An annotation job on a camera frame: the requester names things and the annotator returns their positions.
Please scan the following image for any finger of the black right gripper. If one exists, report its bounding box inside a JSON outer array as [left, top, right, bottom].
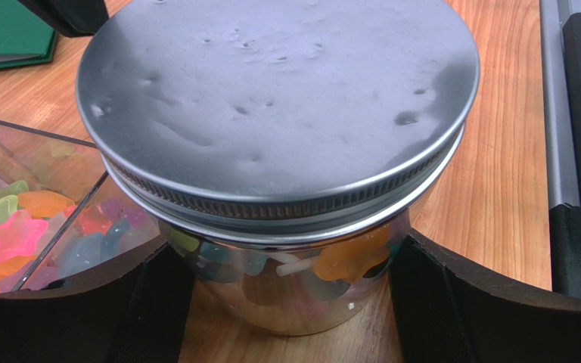
[[18, 0, 110, 38]]

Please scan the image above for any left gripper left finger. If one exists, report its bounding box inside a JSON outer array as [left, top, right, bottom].
[[0, 240, 194, 362]]

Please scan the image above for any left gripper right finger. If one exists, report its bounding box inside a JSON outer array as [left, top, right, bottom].
[[390, 231, 581, 362]]

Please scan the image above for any clear plastic cup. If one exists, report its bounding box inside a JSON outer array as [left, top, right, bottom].
[[169, 211, 412, 336]]

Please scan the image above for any green clipboard folder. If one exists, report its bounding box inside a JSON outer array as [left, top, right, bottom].
[[0, 1, 57, 69]]

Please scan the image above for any translucent gummy candy bin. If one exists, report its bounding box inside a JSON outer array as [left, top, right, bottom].
[[0, 122, 160, 293]]

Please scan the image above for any aluminium front rail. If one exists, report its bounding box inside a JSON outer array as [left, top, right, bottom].
[[539, 1, 580, 209]]

